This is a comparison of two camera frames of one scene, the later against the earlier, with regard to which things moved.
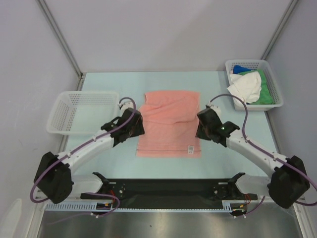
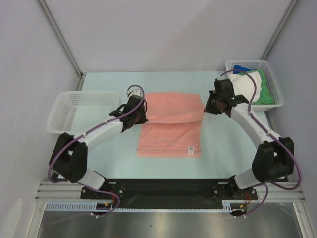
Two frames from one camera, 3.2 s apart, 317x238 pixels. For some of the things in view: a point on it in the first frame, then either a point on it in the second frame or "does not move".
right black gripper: [201, 131] to [212, 104]
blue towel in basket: [237, 69] does not move
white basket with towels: [253, 81] does not move
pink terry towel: [170, 120] does not move
